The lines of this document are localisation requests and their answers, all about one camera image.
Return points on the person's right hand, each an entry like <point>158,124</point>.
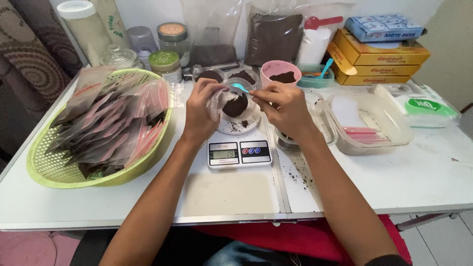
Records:
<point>288,111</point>

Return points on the person's left hand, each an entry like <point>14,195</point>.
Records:
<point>199,114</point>

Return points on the small clear zip bag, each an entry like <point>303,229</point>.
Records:
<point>215,107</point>

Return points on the small teal plastic spoon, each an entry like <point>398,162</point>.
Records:
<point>240,87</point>

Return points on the teal plastic container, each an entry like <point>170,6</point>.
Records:
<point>314,80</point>

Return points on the pink cup with brown powder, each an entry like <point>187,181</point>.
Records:
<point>279,72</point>

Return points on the clear cup with brown powder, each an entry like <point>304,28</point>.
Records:
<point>238,105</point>

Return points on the small clear cup brown powder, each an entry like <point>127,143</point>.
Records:
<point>209,74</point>
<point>243,75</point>

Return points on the white digital kitchen scale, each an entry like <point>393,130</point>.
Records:
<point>239,151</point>

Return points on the jar with green lid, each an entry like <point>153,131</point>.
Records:
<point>165,64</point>

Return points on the bag of white powder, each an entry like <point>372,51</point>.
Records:
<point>314,46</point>

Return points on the clear bag with dark powder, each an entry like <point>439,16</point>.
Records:
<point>212,44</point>

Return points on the stack of empty zip bags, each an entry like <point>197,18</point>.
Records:
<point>360,129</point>

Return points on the large bag of brown powder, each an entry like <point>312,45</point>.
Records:
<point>273,37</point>

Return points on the glass jar with metal lid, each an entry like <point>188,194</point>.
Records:
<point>174,40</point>

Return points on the yellow cardboard box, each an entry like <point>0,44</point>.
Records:
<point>373,79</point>
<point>384,70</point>
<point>384,53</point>

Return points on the grey purple plastic bottle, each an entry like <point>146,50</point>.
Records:
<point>142,42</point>

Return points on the pile of filled zip bags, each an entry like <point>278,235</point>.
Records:
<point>107,125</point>

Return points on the red plastic scoop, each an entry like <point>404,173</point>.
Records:
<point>319,22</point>

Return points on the clear rectangular plastic container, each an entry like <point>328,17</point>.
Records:
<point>391,125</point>

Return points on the tall beige packet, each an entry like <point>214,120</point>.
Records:
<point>111,22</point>

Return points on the blue glove packet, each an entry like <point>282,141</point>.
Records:
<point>386,27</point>

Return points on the person's red garment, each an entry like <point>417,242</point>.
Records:
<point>295,240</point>

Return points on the green label plastic packet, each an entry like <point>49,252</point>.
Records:
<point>428,107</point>

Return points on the tall white lidded canister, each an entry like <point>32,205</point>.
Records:
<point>85,29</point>

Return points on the person's blue jeans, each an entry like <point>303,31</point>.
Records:
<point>244,255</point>

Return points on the green plastic basket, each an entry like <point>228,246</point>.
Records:
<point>55,166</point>

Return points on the metal table leg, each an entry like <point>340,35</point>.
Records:
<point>425,221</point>

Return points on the brown patterned curtain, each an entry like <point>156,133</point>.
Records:
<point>29,66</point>

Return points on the pink rug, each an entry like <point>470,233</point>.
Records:
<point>33,249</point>

